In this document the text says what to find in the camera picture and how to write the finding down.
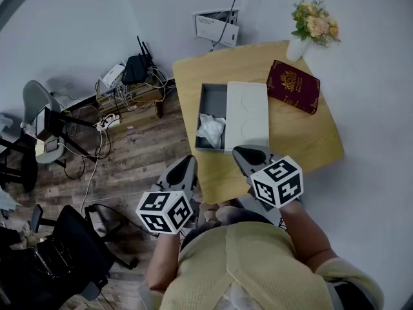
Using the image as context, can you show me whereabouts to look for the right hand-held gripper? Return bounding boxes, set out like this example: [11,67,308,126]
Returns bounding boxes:
[232,145,303,212]

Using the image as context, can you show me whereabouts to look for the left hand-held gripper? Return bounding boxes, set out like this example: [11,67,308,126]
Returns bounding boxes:
[135,156,199,235]

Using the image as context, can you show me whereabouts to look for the white plastic bag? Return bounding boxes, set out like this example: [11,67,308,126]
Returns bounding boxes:
[196,113,227,150]

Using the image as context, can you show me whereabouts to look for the grey box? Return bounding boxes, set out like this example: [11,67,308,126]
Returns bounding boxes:
[194,82,228,154]

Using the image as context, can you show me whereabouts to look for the person's left forearm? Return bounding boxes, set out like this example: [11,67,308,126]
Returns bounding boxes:
[146,232,181,292]

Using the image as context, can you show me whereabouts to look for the person's right forearm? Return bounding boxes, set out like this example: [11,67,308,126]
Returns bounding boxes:
[279,200,338,273]

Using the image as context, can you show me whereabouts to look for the white box lid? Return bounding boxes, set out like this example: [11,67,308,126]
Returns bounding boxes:
[223,81,270,156]

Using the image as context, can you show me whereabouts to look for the person's legs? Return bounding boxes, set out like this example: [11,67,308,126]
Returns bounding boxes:
[180,205,275,250]

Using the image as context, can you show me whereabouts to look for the dark red ornate book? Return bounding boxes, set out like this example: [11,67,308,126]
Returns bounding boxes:
[266,59,321,116]

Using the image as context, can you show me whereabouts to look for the white power strip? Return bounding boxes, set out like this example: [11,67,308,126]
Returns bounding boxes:
[96,114,122,130]

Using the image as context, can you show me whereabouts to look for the person's pale yellow top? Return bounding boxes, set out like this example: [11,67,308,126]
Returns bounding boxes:
[157,221,385,310]

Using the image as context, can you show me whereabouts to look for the black router with antennas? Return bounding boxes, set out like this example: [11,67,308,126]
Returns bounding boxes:
[121,36,154,86]

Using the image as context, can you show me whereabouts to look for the white vase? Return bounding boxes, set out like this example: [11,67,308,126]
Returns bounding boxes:
[285,36,312,63]

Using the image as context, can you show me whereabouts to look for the white router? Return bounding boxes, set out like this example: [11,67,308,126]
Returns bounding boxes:
[101,63,126,88]

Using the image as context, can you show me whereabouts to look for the black office chair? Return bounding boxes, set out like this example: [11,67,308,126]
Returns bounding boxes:
[0,203,139,309]

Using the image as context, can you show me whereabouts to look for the small pale device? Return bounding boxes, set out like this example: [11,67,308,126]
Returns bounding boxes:
[34,137,59,157]

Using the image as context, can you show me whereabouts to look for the yellow flower bouquet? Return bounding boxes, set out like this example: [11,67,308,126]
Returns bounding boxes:
[290,0,341,47]

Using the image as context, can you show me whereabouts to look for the grey shell chair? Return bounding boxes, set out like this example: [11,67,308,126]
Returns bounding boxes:
[21,79,68,165]

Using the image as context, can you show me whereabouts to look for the black waist bag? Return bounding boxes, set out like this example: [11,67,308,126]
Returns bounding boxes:
[325,279,377,310]

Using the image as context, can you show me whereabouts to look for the white cloth covered table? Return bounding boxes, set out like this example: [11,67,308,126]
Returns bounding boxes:
[0,185,22,211]

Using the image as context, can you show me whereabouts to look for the wooden shelf with cables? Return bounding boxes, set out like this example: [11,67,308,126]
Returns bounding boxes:
[96,84,167,125]

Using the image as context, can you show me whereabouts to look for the white floor cable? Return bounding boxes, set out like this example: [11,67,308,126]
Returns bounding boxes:
[79,129,104,213]

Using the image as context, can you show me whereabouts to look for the black floor cable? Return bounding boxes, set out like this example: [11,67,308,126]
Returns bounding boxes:
[63,129,112,181]

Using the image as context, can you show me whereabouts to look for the black metal table frame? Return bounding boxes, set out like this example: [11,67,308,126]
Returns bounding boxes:
[0,107,99,193]

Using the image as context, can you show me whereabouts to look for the white carton against wall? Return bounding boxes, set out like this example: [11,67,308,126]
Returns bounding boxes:
[192,8,241,48]

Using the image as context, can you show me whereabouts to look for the thin black wall cable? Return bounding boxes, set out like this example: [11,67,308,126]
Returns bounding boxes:
[209,0,246,52]

